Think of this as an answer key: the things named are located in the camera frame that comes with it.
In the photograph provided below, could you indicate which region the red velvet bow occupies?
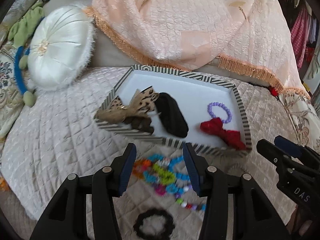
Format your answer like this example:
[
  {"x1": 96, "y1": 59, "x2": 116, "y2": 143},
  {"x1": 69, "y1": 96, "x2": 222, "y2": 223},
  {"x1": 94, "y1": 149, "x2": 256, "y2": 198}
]
[{"x1": 200, "y1": 118, "x2": 246, "y2": 151}]

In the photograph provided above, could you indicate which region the embroidered beige floral pillow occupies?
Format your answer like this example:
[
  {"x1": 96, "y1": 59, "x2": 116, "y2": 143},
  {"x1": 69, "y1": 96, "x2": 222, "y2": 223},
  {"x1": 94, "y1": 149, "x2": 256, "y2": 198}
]
[{"x1": 0, "y1": 42, "x2": 36, "y2": 141}]

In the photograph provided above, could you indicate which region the small red object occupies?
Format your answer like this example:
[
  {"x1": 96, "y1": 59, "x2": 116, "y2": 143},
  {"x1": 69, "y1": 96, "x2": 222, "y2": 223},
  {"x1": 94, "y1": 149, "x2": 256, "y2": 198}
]
[{"x1": 268, "y1": 86, "x2": 278, "y2": 97}]

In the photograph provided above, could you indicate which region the purple bead bracelet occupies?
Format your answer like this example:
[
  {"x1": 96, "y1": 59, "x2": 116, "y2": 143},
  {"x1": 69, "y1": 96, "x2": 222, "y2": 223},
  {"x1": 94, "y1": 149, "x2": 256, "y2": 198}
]
[{"x1": 207, "y1": 101, "x2": 233, "y2": 124}]

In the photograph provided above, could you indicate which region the pink polka dot garment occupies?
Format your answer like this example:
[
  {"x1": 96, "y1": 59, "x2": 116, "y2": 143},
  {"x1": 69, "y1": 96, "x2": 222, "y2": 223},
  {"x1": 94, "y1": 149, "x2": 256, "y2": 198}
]
[{"x1": 291, "y1": 5, "x2": 310, "y2": 69}]

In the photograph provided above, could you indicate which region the blue bead bracelet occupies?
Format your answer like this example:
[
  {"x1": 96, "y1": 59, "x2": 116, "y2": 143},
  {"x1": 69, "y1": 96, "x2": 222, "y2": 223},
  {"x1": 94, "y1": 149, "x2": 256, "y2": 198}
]
[{"x1": 143, "y1": 153, "x2": 192, "y2": 196}]

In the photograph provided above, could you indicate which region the pink blue chain bracelet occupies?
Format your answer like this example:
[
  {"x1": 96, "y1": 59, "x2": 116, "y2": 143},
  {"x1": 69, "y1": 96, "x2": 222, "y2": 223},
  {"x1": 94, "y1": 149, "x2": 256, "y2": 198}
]
[{"x1": 152, "y1": 183, "x2": 168, "y2": 197}]

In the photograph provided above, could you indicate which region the peach fringed blanket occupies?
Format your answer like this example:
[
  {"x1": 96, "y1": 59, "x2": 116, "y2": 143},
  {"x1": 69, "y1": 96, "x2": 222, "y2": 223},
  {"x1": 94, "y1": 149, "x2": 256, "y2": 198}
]
[{"x1": 85, "y1": 0, "x2": 307, "y2": 95}]

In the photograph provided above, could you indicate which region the floral bed skirt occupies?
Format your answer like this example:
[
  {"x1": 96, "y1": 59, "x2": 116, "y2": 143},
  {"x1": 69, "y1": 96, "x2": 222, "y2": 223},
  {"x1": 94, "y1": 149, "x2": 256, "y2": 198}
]
[{"x1": 279, "y1": 94, "x2": 320, "y2": 153}]

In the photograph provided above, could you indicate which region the dark brown scrunchie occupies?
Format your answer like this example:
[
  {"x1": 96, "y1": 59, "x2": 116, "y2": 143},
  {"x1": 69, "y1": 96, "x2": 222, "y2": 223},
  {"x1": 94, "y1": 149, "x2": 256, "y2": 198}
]
[{"x1": 123, "y1": 116, "x2": 154, "y2": 134}]

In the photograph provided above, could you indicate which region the multicolour bead bracelet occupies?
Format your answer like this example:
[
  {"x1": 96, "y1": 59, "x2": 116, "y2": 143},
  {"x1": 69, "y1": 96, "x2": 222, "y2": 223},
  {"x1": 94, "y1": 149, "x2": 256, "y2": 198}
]
[{"x1": 175, "y1": 184, "x2": 207, "y2": 212}]

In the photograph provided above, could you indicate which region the black fuzzy scrunchie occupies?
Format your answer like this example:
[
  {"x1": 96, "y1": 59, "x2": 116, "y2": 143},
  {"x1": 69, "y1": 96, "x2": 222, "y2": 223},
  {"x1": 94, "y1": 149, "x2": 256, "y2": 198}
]
[{"x1": 133, "y1": 208, "x2": 175, "y2": 240}]

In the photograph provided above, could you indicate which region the rainbow crystal bead bracelet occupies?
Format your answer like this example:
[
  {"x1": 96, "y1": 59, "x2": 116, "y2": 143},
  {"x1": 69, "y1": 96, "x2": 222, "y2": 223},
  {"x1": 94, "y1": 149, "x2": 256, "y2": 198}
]
[{"x1": 132, "y1": 158, "x2": 153, "y2": 179}]

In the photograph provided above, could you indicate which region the striped green white tray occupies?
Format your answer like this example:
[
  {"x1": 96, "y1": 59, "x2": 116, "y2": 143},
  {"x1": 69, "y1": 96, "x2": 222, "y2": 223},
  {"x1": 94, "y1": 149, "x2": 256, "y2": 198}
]
[{"x1": 94, "y1": 65, "x2": 252, "y2": 155}]

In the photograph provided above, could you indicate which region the green plush toy blue band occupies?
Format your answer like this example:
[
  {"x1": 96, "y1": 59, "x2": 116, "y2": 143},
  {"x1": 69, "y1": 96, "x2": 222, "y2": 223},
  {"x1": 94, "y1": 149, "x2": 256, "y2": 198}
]
[{"x1": 8, "y1": 2, "x2": 44, "y2": 107}]

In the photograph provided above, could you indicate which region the cream quilted bedspread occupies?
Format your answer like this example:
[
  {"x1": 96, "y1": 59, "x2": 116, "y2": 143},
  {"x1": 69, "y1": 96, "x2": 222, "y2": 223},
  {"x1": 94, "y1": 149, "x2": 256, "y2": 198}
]
[{"x1": 1, "y1": 67, "x2": 297, "y2": 239}]

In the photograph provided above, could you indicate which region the round white satin cushion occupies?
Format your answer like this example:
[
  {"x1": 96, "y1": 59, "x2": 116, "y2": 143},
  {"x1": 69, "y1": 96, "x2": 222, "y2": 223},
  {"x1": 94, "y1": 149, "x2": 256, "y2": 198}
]
[{"x1": 27, "y1": 5, "x2": 95, "y2": 91}]

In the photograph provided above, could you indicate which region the beige bolster pillow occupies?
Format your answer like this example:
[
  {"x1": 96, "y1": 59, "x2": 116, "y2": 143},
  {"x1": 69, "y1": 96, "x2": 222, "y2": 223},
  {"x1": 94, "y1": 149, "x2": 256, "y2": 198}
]
[{"x1": 0, "y1": 0, "x2": 36, "y2": 44}]

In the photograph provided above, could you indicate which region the green blue plastic bracelet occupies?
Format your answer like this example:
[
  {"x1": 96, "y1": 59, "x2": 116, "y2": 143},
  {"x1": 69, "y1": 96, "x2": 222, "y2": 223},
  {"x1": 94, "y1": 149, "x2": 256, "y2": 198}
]
[{"x1": 150, "y1": 163, "x2": 177, "y2": 186}]

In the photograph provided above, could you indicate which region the leopard print hair bow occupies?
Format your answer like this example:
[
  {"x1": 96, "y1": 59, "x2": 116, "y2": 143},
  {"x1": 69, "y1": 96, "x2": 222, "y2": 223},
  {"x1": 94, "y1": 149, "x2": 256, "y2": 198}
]
[{"x1": 95, "y1": 86, "x2": 159, "y2": 124}]

